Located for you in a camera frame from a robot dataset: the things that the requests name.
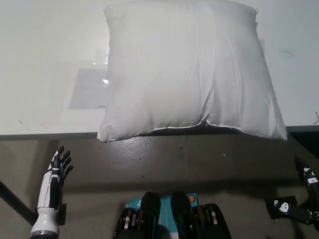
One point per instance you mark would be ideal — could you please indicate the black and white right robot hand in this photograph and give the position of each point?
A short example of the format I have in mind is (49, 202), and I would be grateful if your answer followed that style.
(312, 184)

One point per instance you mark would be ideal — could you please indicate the dark diagonal table leg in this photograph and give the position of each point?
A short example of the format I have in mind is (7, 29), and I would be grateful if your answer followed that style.
(15, 196)

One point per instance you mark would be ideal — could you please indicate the white square pillow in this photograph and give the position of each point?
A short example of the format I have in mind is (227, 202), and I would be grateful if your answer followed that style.
(179, 74)

